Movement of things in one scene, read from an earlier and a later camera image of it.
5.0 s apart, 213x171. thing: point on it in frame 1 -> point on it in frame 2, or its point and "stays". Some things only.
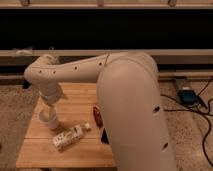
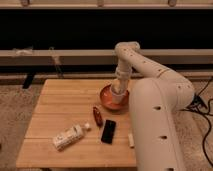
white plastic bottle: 67,137 stays
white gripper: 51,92 -> 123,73
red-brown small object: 98,116 stays
